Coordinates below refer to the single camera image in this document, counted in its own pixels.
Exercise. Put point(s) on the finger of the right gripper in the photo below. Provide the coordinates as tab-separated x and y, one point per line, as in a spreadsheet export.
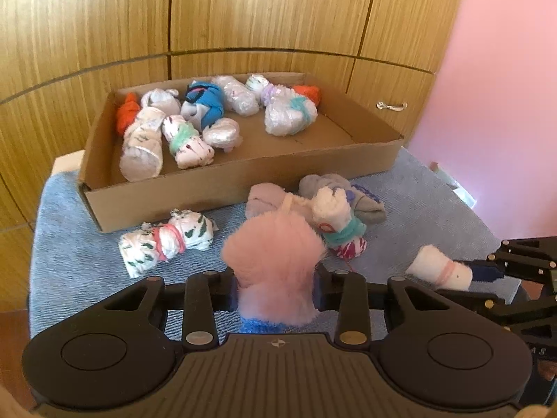
485	271

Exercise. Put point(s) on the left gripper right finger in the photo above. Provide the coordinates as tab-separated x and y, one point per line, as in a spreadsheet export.
345	293

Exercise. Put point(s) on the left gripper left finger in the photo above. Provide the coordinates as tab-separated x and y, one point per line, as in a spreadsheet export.
205	294

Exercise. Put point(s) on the white pink-band sock bundle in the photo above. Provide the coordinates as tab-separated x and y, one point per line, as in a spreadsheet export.
434	267

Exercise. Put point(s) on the pink fluffy blue sock bundle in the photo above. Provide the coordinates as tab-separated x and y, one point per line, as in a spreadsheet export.
273	256

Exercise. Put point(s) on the white leaf-print sock bundle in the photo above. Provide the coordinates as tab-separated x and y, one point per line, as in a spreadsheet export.
144	248

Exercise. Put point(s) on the grey purple sock bundle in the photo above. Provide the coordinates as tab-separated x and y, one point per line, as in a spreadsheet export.
366	206

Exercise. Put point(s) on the white green-band spotted sock bundle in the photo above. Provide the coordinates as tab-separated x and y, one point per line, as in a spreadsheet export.
185	143

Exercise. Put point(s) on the white zigzag sock bundle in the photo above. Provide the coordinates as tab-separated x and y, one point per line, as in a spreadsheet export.
142	156

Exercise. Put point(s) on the pale pink white sock bundle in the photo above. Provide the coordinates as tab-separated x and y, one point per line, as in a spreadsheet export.
224	134

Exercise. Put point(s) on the white teal fluffy sock bundle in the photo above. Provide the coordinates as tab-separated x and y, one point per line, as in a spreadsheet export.
289	116

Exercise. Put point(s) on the blue grey sock bundle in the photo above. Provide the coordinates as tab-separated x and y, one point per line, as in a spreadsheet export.
203	104

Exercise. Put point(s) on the white grey sock bundle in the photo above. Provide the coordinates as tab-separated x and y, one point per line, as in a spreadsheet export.
164	100

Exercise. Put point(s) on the orange sock bundle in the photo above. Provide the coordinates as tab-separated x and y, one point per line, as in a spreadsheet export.
126	113
313	93

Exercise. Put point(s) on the white lilac sock bundle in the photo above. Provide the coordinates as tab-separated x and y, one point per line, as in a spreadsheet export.
267	92

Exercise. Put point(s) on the pale translucent sock bundle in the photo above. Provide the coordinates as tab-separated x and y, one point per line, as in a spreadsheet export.
237	97

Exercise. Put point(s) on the blue towel mat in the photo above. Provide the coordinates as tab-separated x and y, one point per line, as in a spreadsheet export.
74	265

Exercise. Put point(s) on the white teal red sock bundle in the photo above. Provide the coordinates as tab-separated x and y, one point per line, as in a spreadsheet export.
342	231

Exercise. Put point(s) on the cardboard box tray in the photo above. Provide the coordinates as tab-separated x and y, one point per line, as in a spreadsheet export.
345	139

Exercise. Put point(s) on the upper silver drawer handle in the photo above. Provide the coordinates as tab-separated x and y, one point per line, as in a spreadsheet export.
381	105

